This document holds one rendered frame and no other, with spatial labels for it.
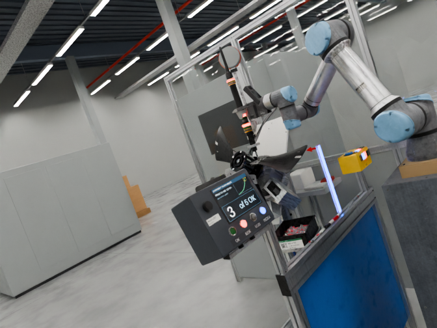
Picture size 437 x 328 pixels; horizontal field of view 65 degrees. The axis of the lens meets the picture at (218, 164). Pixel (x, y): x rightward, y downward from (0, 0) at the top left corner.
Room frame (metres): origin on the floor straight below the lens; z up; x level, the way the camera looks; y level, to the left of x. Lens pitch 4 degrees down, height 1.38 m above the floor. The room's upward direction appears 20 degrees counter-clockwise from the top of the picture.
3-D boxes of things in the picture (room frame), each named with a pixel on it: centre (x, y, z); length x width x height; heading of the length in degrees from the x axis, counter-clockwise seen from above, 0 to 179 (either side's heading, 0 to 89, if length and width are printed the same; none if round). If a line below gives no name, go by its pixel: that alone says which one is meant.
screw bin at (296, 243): (1.52, -0.22, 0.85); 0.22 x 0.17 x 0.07; 151
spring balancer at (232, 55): (2.49, -0.33, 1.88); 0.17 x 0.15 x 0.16; 45
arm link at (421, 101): (1.26, -0.75, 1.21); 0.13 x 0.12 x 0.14; 123
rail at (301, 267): (1.46, -0.39, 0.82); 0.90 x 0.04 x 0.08; 135
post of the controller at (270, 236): (1.15, -0.08, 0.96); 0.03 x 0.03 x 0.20; 45
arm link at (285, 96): (1.59, -0.39, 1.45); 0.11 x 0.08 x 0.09; 43
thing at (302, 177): (2.33, -0.48, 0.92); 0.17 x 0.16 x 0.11; 135
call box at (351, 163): (1.73, -0.67, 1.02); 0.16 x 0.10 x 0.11; 135
